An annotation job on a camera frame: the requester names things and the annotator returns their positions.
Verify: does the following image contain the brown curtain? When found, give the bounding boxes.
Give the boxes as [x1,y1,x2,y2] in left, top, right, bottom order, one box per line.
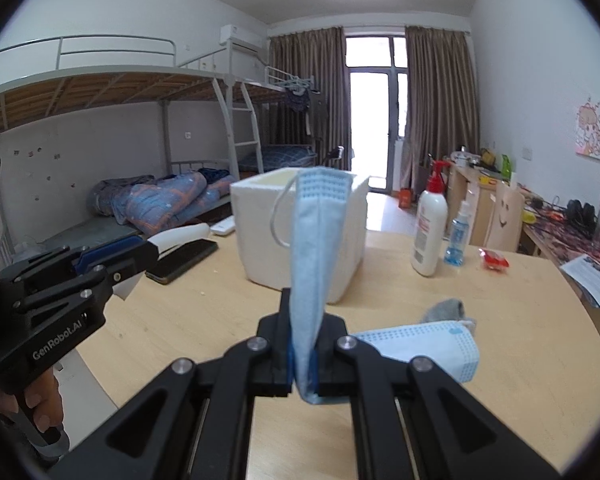
[269,27,348,161]
[399,25,481,196]

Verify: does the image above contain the red snack packet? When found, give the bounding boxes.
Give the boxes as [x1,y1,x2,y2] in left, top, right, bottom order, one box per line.
[478,247,511,271]

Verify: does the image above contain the glass balcony door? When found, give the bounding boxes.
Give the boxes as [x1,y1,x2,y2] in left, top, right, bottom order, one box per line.
[345,35,411,191]

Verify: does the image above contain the folded blue plaid bedding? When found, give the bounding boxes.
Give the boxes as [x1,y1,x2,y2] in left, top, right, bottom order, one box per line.
[237,144,316,171]

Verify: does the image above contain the cartoon wall poster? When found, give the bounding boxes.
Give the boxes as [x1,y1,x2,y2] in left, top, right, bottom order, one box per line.
[574,92,600,162]

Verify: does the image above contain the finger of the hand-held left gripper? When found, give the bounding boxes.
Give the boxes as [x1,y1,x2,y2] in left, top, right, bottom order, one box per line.
[0,237,159,283]
[11,259,151,328]

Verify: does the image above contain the white foam box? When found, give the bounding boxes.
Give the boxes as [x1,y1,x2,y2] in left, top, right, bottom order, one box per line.
[229,167,371,306]

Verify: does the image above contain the white metal bed ladder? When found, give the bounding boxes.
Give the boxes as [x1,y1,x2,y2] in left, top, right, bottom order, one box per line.
[212,77,266,178]

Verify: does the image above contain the white air conditioner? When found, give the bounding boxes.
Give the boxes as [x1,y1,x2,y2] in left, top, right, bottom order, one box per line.
[220,24,262,52]

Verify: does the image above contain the person's left hand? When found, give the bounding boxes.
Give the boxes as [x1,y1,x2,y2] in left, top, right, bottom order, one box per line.
[0,372,66,461]

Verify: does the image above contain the white lotion pump bottle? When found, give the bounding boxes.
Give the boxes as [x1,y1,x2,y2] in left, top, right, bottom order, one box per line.
[411,160,449,277]

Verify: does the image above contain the white metal bunk bed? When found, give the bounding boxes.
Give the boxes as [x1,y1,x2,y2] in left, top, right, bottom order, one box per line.
[0,35,261,281]
[230,62,326,181]

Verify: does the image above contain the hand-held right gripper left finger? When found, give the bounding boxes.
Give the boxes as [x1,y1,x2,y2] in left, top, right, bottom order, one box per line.
[45,287,296,480]

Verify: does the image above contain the blue plaid quilt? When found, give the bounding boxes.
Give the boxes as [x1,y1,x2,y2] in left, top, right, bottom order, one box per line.
[87,170,236,238]

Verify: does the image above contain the black smartphone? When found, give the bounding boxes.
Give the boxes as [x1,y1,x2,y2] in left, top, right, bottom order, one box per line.
[145,239,219,285]

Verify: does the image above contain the hanging dark clothes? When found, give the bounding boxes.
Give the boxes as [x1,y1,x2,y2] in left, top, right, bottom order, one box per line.
[282,85,331,146]

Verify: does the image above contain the blue clothes hanger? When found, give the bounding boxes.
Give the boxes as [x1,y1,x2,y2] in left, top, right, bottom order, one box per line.
[275,72,313,91]

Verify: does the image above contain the clear blue spray bottle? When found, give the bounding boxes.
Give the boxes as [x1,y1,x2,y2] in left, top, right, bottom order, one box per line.
[443,201,472,267]

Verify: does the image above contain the grey sock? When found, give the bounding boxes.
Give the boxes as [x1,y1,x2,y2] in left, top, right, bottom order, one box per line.
[420,298,478,333]

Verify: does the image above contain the desk with patterned cloth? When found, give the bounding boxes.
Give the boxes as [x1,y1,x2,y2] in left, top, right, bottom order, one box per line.
[522,185,600,306]

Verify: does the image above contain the black headphones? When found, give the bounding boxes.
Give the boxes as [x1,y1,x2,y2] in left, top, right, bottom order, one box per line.
[566,199,598,238]

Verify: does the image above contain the blue face mask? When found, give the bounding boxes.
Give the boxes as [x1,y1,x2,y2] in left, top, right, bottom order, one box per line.
[352,321,481,385]
[271,166,353,406]

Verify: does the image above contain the wooden chair with smiley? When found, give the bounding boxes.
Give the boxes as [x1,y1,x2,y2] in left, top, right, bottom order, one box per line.
[472,180,523,256]

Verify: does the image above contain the wooden desk with drawers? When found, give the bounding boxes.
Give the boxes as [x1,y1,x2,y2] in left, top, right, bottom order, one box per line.
[442,160,511,246]

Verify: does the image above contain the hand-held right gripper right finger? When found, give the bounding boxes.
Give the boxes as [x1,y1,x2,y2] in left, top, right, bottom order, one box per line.
[312,312,563,480]

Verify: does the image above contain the printed paper sheet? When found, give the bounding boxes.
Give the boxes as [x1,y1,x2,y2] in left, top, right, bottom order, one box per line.
[560,255,600,316]

